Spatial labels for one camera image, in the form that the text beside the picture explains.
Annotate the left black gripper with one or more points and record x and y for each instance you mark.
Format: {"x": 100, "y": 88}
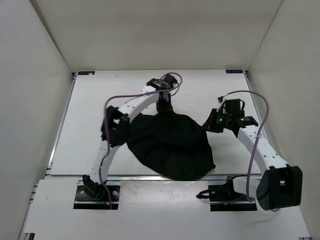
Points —
{"x": 165, "y": 108}

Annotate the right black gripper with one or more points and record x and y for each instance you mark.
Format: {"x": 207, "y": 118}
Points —
{"x": 209, "y": 126}

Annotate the black skirt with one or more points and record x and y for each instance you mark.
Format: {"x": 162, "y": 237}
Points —
{"x": 171, "y": 144}

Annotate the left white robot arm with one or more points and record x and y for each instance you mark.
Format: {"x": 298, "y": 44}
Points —
{"x": 119, "y": 111}

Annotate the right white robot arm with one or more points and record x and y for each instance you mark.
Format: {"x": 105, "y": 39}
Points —
{"x": 280, "y": 185}

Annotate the right blue corner label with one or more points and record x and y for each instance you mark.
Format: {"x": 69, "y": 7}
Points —
{"x": 234, "y": 71}

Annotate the blue corner label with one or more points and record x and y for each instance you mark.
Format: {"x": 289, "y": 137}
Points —
{"x": 234, "y": 71}
{"x": 86, "y": 73}

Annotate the left blue corner label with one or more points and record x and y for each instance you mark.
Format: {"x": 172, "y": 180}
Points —
{"x": 86, "y": 73}

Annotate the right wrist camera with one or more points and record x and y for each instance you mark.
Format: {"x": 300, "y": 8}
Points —
{"x": 231, "y": 107}

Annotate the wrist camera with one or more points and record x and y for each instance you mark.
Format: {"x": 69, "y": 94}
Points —
{"x": 231, "y": 107}
{"x": 167, "y": 82}

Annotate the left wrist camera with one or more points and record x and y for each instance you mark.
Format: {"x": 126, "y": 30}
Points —
{"x": 167, "y": 82}

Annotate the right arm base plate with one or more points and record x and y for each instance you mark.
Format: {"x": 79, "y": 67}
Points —
{"x": 223, "y": 198}

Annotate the aluminium front rail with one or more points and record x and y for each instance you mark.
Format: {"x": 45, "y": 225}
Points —
{"x": 162, "y": 178}

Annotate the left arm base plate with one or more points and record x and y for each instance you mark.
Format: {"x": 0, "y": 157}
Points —
{"x": 83, "y": 201}

